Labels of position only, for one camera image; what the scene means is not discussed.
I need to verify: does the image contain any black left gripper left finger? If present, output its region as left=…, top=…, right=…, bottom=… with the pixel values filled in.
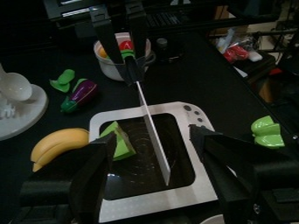
left=10, top=131, right=117, bottom=224

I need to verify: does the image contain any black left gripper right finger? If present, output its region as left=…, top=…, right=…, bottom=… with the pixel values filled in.
left=188, top=123, right=299, bottom=224

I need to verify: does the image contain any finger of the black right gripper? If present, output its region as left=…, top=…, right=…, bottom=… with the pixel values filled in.
left=124, top=0, right=148, bottom=60
left=88, top=4, right=126, bottom=65

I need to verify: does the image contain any orange toy fruit piece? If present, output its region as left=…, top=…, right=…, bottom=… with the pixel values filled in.
left=97, top=46, right=110, bottom=60

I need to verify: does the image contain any dark bottle grey cap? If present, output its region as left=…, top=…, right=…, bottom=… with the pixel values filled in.
left=154, top=37, right=184, bottom=64

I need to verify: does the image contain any white toy pot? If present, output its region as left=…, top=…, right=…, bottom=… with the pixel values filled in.
left=92, top=32, right=156, bottom=82

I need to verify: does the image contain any yellow toy banana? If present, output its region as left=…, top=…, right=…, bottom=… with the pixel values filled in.
left=29, top=127, right=90, bottom=173

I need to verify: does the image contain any grey monitor box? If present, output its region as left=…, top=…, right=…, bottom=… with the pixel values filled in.
left=41, top=0, right=102, bottom=21

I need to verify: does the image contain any white toy bowl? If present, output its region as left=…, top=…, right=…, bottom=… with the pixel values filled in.
left=197, top=213, right=228, bottom=224

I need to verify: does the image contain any large green starfruit toy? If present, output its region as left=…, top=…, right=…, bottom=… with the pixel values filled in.
left=249, top=115, right=285, bottom=150

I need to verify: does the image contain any green toy pepper piece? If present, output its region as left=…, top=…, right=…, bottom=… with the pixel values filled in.
left=49, top=68, right=76, bottom=94

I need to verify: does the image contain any green yellow starfruit slice toy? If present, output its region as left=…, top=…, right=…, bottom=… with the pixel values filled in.
left=97, top=121, right=137, bottom=162

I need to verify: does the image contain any purple toy eggplant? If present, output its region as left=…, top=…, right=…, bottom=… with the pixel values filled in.
left=60, top=78, right=98, bottom=114

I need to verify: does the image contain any clear plastic bag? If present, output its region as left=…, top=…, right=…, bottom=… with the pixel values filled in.
left=214, top=27, right=264, bottom=63

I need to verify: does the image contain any white utensil rack stand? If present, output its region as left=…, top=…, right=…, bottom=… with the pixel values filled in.
left=0, top=62, right=50, bottom=142

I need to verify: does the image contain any red bag item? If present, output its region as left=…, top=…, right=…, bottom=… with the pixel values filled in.
left=222, top=45, right=249, bottom=64

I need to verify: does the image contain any white toy ladle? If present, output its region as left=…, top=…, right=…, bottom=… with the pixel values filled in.
left=0, top=72, right=33, bottom=102

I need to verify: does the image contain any white toy fork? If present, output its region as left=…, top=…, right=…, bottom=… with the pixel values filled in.
left=0, top=100, right=15, bottom=120

